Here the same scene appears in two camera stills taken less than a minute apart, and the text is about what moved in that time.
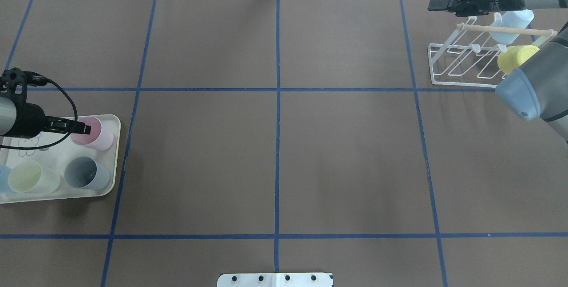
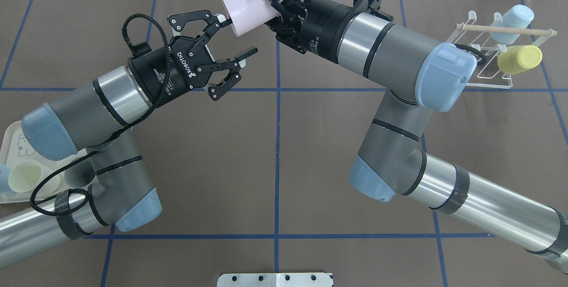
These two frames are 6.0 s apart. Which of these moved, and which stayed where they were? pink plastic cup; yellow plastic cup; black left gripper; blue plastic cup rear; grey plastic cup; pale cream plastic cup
Moved: black left gripper; pink plastic cup
Stayed: grey plastic cup; blue plastic cup rear; pale cream plastic cup; yellow plastic cup
